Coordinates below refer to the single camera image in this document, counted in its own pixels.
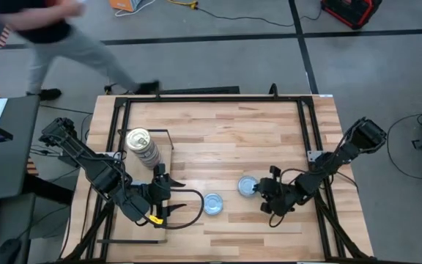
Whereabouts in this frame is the person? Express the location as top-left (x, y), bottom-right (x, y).
top-left (0, 0), bottom-right (160, 102)

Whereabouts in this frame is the red and black box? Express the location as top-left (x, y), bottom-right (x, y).
top-left (320, 0), bottom-right (383, 30)

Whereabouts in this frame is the grey keyboard tray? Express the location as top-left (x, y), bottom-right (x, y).
top-left (0, 192), bottom-right (38, 264)

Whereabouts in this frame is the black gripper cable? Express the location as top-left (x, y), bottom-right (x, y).
top-left (133, 188), bottom-right (205, 230)
top-left (268, 167), bottom-right (347, 228)

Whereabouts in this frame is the black desk leg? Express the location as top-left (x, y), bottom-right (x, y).
top-left (22, 172), bottom-right (75, 206)

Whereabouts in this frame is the wooden shelf with wire frame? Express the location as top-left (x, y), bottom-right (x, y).
top-left (96, 128), bottom-right (174, 246)

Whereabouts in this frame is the grey desk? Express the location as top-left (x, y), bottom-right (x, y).
top-left (0, 94), bottom-right (42, 203)

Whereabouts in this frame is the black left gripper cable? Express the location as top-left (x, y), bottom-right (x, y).
top-left (133, 188), bottom-right (205, 230)

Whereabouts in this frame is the green white tuna can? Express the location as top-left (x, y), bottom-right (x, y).
top-left (202, 192), bottom-right (224, 216)
top-left (237, 175), bottom-right (259, 198)

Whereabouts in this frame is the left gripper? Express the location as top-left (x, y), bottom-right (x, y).
top-left (146, 164), bottom-right (188, 229)

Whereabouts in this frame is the orange box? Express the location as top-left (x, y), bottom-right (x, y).
top-left (108, 0), bottom-right (138, 12)

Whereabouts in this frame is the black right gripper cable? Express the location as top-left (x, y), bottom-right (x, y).
top-left (268, 167), bottom-right (347, 228)

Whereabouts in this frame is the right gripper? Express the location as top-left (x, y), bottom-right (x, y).
top-left (256, 165), bottom-right (303, 218)

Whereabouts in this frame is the blue red salmon can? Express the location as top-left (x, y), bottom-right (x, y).
top-left (145, 156), bottom-right (163, 170)
top-left (143, 153), bottom-right (162, 167)
top-left (125, 127), bottom-right (152, 153)
top-left (137, 145), bottom-right (158, 161)
top-left (133, 141), bottom-right (156, 157)
top-left (140, 149), bottom-right (160, 164)

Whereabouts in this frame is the black floor cable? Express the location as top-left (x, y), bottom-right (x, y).
top-left (38, 104), bottom-right (95, 115)
top-left (385, 112), bottom-right (422, 184)

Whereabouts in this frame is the yellow cord plug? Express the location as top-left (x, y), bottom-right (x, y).
top-left (166, 0), bottom-right (200, 10)

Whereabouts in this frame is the black power cable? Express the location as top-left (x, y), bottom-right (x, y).
top-left (196, 5), bottom-right (324, 29)

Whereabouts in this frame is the long black bar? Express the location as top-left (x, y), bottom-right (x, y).
top-left (158, 86), bottom-right (241, 96)

